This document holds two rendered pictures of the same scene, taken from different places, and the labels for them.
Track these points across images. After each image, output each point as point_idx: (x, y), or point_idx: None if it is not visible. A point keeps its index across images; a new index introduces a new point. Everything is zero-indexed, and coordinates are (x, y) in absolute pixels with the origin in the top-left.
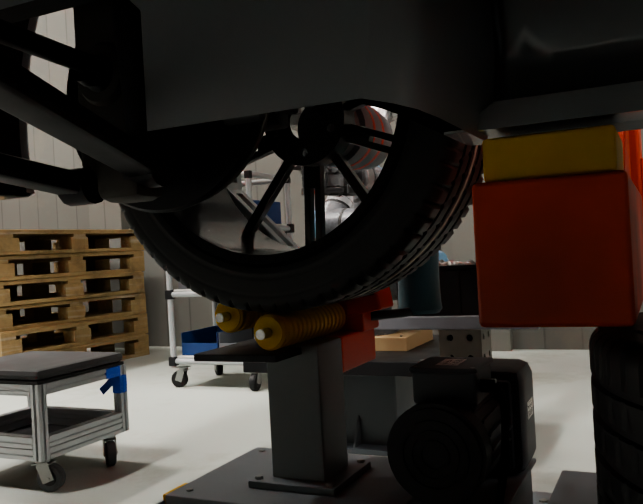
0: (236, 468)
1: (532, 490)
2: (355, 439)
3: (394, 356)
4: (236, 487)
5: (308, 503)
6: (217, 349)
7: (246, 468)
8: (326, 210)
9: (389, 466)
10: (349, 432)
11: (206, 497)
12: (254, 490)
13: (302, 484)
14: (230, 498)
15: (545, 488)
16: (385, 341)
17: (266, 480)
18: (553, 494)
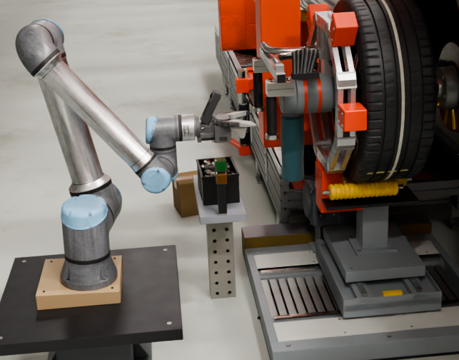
0: (380, 263)
1: (193, 281)
2: (144, 351)
3: (150, 263)
4: (400, 254)
5: (397, 236)
6: (404, 200)
7: (377, 261)
8: (164, 163)
9: (341, 235)
10: (133, 354)
11: (416, 256)
12: (398, 250)
13: (388, 238)
14: (411, 251)
15: (187, 278)
16: (121, 266)
17: (392, 246)
18: (280, 234)
